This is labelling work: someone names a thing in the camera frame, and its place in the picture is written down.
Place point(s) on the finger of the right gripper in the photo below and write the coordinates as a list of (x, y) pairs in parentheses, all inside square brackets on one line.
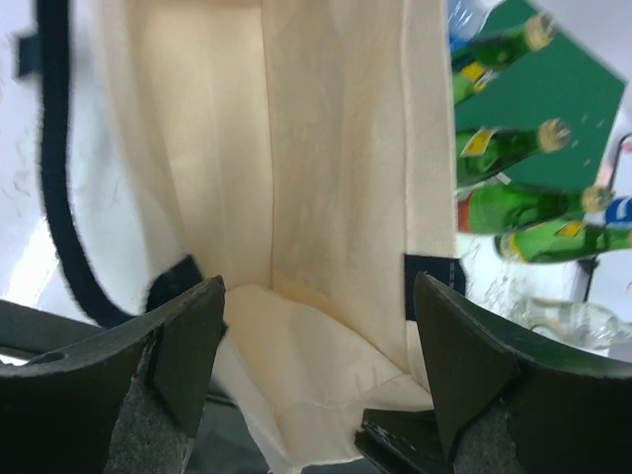
[(399, 442)]

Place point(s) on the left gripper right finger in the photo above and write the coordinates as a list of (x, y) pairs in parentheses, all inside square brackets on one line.
[(558, 409)]

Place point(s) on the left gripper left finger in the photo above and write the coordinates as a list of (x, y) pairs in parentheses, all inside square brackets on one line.
[(125, 400)]

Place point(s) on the green glass bottle yellow cap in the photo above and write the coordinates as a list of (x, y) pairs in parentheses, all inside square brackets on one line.
[(582, 325)]

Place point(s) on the blue cap water bottle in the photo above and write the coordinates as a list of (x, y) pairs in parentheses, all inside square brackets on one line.
[(466, 19), (617, 215)]

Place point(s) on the beige canvas tote bag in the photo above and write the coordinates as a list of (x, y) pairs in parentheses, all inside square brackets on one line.
[(302, 151)]

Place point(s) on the blue cap water bottle front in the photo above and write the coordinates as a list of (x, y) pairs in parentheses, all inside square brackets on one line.
[(466, 19)]

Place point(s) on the green binder folder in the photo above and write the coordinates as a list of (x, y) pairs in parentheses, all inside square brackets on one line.
[(563, 81)]

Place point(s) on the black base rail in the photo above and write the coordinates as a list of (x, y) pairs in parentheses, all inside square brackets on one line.
[(28, 332)]

